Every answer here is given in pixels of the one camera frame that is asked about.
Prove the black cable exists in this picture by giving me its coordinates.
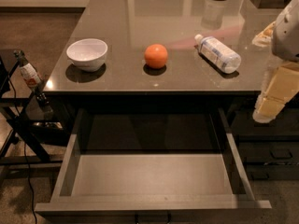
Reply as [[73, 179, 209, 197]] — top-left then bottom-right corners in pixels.
[[7, 77, 38, 224]]

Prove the bottle with white orange label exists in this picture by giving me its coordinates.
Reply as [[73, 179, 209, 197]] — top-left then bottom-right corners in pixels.
[[13, 49, 52, 113]]

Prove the orange fruit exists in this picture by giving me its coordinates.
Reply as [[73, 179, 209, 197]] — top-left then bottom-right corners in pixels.
[[144, 44, 168, 69]]

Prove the white bowl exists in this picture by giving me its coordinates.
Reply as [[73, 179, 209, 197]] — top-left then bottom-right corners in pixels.
[[66, 38, 107, 72]]

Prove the black side stand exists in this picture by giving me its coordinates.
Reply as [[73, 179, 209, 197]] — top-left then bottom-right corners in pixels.
[[0, 49, 69, 165]]

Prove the black drawer handle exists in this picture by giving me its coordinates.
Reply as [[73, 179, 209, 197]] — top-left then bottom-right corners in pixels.
[[135, 214, 172, 224]]

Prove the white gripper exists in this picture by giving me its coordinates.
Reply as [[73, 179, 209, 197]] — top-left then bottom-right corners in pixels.
[[252, 0, 299, 123]]

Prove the open grey top drawer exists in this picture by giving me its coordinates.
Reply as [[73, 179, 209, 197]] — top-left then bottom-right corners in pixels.
[[36, 109, 271, 223]]

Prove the clear plastic water bottle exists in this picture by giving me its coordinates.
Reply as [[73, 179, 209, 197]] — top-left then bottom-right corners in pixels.
[[194, 35, 241, 74]]

